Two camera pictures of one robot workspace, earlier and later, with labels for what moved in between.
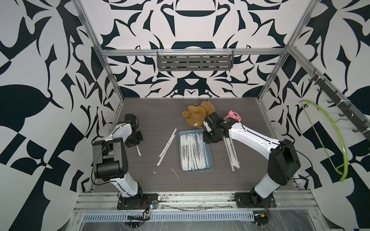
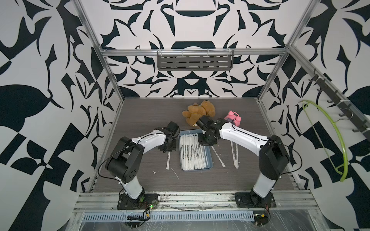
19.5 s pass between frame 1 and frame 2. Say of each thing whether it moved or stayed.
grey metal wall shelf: stayed
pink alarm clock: stayed
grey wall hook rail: stayed
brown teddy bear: stayed
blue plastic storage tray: stayed
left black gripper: moved
